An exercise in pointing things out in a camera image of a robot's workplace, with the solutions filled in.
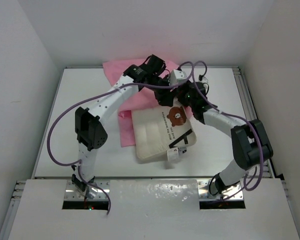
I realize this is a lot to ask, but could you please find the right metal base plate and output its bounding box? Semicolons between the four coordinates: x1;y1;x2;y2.
197;180;245;200

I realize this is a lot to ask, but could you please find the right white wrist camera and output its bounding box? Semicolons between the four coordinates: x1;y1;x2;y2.
198;74;209;84

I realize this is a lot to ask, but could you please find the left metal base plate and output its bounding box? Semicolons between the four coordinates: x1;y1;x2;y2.
64;180;110;202

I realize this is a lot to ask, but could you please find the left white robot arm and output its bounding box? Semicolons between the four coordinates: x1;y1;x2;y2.
71;54;171;193

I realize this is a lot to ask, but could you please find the cream pillow with bear print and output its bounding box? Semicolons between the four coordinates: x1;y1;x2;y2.
131;99;197;162

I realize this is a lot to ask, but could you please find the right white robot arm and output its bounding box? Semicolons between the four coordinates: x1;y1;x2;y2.
174;81;274;196

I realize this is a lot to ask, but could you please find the pink pillowcase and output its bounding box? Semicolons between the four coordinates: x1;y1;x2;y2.
102;57;194;148

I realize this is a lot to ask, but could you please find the aluminium frame rail left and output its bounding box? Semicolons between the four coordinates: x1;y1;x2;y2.
0;180;26;240

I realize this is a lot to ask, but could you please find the white front cover panel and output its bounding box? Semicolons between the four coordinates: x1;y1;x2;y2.
9;179;299;240

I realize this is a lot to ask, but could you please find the white pillow care tag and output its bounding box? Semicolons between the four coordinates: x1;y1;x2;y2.
166;147;187;162

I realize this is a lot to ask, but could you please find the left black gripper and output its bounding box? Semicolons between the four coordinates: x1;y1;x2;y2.
147;74;177;106

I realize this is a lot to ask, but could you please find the metal base plate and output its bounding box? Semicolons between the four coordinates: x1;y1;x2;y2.
197;180;245;200
64;180;110;202

